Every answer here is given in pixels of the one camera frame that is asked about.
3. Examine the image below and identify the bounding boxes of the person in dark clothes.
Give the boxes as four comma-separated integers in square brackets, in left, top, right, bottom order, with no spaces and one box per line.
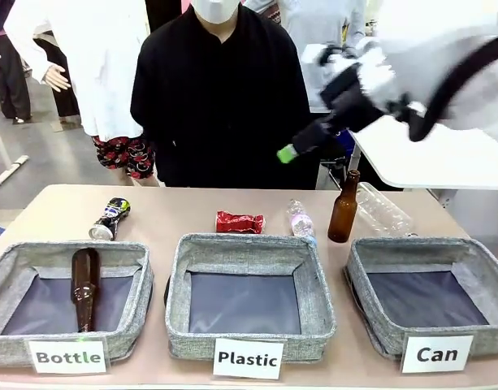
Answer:
[0,0,32,125]

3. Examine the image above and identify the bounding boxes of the white Can label card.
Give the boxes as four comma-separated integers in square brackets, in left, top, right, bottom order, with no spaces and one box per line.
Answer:
[400,334,474,375]

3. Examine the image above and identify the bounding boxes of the white face mask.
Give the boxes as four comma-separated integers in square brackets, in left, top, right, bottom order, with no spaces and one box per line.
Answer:
[190,0,244,24]

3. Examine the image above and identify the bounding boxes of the white Bottle label card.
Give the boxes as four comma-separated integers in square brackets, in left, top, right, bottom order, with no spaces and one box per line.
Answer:
[28,336,109,375]

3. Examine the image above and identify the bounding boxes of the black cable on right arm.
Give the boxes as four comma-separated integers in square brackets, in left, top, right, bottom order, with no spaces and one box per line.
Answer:
[408,34,498,142]

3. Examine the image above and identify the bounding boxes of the person in grey shirt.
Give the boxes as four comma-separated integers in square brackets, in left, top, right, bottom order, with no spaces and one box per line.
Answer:
[279,0,367,113]

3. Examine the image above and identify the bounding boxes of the red floral skirt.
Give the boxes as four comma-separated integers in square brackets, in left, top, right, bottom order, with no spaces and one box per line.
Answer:
[91,136,156,180]

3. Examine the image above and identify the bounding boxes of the person in black shirt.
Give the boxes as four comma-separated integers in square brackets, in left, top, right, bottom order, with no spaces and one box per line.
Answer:
[129,0,319,190]

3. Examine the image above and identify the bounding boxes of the small pink label plastic bottle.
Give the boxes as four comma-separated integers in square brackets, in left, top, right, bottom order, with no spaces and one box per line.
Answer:
[288,198,317,239]

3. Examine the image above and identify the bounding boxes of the mannequin in white coat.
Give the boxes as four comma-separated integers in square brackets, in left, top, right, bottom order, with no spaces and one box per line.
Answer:
[2,0,149,143]

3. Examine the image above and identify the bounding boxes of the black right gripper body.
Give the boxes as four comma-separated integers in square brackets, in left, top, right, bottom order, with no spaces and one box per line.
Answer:
[319,63,386,133]

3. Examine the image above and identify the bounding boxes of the crushed black green can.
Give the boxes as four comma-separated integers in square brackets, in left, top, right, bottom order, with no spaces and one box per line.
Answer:
[88,197,132,242]

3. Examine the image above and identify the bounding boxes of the white desk leg frame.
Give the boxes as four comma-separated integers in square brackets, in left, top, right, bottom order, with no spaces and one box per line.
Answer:
[0,108,30,189]

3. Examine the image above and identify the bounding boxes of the grey fabric basket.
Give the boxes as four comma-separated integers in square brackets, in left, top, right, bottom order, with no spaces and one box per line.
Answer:
[0,240,155,369]
[164,232,338,365]
[343,236,498,361]

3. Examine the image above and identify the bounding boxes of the crushed red can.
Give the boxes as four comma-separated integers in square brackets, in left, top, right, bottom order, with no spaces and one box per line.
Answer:
[215,210,268,236]

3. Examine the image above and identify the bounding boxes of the brown glass bottle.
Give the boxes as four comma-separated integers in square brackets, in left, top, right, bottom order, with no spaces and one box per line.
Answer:
[327,169,362,244]
[70,248,102,333]

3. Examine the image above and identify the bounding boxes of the white side table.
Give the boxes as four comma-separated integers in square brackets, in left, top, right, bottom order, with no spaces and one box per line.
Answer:
[349,121,498,191]

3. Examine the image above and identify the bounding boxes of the white Plastic label card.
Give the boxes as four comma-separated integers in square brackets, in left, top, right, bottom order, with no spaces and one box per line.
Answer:
[212,337,285,379]

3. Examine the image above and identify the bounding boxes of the large clear plastic bottle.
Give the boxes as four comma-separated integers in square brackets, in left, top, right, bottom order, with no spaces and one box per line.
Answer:
[356,181,416,238]

